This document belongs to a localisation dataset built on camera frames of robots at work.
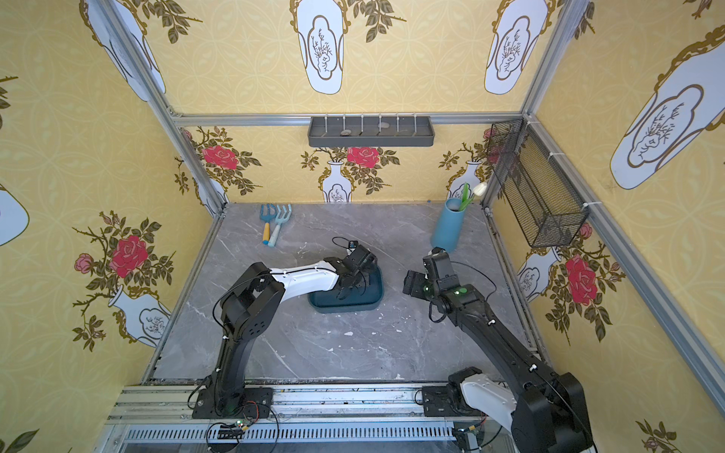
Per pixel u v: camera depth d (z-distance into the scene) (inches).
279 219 46.1
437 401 28.8
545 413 15.2
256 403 28.8
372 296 35.3
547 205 29.5
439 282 24.6
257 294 22.9
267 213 47.5
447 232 39.5
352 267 29.9
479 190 32.9
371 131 36.5
